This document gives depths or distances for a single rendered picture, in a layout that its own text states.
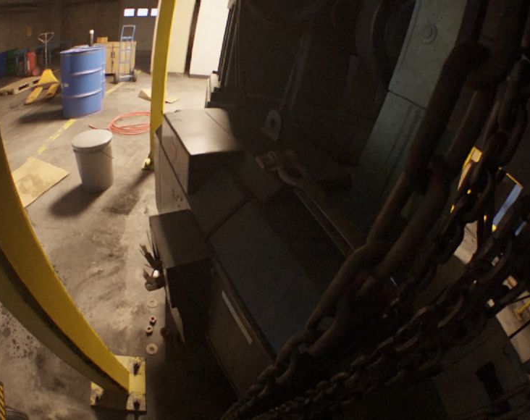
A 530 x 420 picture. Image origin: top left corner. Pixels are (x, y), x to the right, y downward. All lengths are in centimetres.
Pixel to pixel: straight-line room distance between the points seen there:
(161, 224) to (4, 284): 30
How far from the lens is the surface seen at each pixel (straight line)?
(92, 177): 189
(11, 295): 48
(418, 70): 89
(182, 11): 624
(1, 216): 40
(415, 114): 86
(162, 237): 44
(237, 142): 53
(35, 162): 266
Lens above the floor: 108
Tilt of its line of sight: 37 degrees down
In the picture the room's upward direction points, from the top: 15 degrees clockwise
